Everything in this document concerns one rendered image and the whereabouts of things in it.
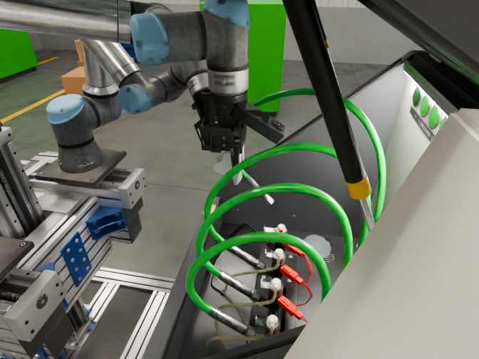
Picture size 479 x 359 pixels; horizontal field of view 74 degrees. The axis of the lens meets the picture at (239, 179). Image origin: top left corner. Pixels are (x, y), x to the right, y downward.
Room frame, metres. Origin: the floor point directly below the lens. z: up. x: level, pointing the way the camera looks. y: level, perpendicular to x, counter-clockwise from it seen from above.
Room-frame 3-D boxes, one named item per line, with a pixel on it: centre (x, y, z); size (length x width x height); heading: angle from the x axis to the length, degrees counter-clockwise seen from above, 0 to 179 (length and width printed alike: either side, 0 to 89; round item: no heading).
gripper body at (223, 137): (0.59, 0.03, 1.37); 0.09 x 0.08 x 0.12; 80
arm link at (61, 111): (1.00, 0.56, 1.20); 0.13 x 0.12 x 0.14; 151
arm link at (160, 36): (0.57, 0.12, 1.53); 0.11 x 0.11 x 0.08; 20
